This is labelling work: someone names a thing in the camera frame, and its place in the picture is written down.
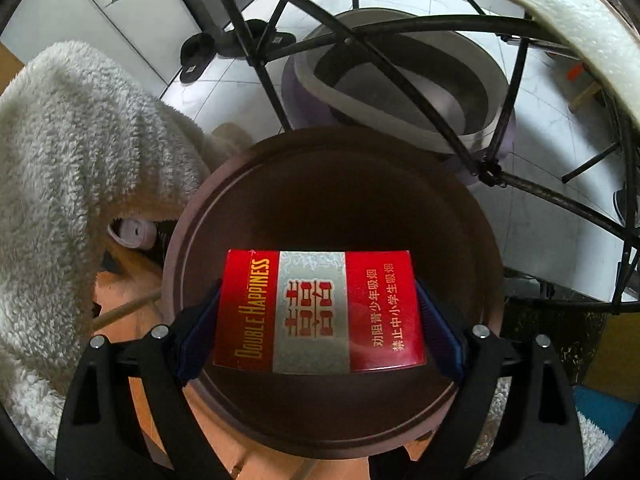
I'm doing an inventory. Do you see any red cigarette pack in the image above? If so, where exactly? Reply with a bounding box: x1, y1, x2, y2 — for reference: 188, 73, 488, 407
212, 249, 426, 376

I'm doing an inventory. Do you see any brown round trash bin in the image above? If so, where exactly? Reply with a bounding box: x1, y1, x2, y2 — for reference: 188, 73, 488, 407
163, 127, 503, 458

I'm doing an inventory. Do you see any white fleece robe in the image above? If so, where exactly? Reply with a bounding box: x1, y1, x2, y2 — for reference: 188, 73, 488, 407
1, 41, 253, 467

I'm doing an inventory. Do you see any purple grey basin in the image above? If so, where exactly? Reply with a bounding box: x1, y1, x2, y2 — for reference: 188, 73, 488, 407
282, 32, 509, 186

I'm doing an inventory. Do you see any black slipper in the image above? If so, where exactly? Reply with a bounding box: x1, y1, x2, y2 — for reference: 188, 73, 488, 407
215, 18, 296, 58
179, 32, 217, 84

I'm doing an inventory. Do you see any black metal table frame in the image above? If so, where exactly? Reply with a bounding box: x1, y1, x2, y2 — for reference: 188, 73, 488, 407
169, 0, 640, 311

